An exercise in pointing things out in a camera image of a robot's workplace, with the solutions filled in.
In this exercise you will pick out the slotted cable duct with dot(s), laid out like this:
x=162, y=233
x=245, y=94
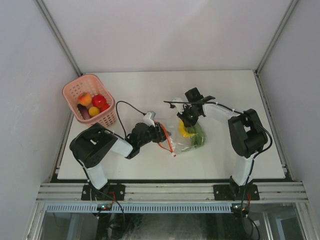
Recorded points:
x=143, y=208

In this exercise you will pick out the orange fake peach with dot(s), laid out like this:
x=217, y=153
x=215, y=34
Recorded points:
x=85, y=99

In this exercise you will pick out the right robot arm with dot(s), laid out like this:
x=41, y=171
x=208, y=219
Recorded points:
x=247, y=134

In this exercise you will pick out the aluminium rail frame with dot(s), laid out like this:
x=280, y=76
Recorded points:
x=269, y=192

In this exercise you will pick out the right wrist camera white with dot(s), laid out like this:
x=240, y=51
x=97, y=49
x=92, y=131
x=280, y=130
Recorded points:
x=182, y=108

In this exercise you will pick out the pink plastic basket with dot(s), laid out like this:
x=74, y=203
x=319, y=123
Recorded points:
x=92, y=84

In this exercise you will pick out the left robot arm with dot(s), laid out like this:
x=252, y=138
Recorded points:
x=91, y=146

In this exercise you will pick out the orange fake fruit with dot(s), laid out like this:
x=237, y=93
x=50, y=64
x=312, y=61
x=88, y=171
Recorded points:
x=93, y=111

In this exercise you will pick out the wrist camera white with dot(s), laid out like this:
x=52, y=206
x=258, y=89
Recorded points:
x=149, y=118
x=182, y=108

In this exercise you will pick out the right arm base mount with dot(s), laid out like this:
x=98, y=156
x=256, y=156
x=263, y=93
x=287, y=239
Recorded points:
x=234, y=192

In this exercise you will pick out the red orange fake pepper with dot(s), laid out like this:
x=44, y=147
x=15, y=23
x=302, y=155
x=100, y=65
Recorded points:
x=104, y=107

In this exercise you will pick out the clear zip top bag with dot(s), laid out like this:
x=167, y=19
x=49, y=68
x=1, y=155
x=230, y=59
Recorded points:
x=181, y=139

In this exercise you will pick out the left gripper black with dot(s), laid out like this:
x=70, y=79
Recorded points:
x=161, y=134

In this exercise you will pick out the red fake apple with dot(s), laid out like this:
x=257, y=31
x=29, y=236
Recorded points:
x=98, y=101

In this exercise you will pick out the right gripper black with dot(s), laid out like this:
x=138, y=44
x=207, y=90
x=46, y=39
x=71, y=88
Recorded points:
x=186, y=122

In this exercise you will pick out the yellow fake chili pepper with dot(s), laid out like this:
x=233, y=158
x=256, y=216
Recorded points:
x=186, y=132

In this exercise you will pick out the green fake lettuce leaf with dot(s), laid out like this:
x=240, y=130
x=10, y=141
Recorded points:
x=194, y=142

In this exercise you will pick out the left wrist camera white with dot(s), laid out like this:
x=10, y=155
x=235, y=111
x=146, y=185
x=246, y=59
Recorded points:
x=149, y=118

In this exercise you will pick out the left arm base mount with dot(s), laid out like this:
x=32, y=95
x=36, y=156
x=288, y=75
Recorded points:
x=108, y=193

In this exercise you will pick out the purple fake eggplant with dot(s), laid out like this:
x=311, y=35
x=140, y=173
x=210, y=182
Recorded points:
x=84, y=112

